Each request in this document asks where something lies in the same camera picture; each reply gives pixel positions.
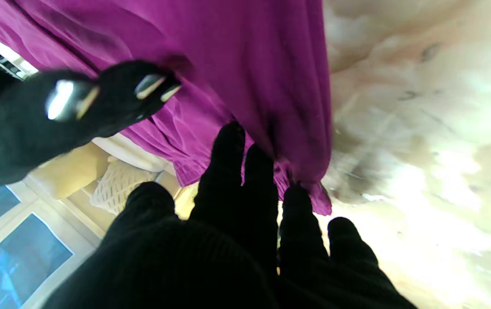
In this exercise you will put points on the magenta shorts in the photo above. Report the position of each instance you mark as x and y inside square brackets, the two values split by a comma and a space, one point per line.
[228, 77]

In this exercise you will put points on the cream knitted cushion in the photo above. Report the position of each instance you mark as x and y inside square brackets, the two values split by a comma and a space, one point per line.
[118, 186]

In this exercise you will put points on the white framed window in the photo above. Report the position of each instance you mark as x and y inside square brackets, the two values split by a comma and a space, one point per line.
[13, 244]

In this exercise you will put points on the beige sofa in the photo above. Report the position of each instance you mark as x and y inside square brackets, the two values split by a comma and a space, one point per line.
[82, 169]

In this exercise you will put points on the plain tan cushion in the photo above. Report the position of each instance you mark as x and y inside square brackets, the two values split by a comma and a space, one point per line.
[69, 169]

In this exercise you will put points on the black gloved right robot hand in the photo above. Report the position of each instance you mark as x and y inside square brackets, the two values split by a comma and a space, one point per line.
[26, 124]

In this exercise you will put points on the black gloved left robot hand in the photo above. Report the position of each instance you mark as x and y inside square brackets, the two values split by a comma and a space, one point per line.
[228, 257]

